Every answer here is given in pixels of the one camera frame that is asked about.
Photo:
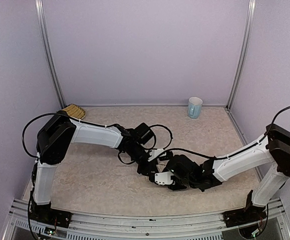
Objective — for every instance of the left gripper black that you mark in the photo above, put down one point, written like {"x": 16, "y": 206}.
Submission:
{"x": 146, "y": 169}

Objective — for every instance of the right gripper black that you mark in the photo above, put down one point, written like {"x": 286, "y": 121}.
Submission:
{"x": 175, "y": 184}

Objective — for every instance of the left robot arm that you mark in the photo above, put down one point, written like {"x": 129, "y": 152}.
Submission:
{"x": 55, "y": 137}

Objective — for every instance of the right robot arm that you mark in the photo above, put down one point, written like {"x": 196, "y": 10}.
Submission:
{"x": 273, "y": 149}

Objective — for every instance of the light blue mug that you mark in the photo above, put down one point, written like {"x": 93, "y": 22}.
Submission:
{"x": 194, "y": 107}

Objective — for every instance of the yellow woven basket tray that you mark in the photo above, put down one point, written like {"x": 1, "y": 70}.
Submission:
{"x": 75, "y": 111}

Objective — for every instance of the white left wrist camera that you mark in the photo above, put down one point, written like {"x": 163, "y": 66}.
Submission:
{"x": 156, "y": 153}

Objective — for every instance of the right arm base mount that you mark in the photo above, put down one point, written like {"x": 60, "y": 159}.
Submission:
{"x": 245, "y": 215}

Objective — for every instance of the aluminium front rail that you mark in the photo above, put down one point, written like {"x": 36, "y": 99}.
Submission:
{"x": 92, "y": 226}

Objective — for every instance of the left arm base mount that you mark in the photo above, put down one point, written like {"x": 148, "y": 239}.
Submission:
{"x": 47, "y": 215}

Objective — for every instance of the right aluminium corner post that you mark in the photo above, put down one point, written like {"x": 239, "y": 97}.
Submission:
{"x": 243, "y": 53}

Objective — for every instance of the aluminium corner post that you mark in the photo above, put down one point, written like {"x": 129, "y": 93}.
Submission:
{"x": 48, "y": 52}
{"x": 243, "y": 53}

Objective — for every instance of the left aluminium corner post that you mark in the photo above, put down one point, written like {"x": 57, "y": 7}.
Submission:
{"x": 48, "y": 52}

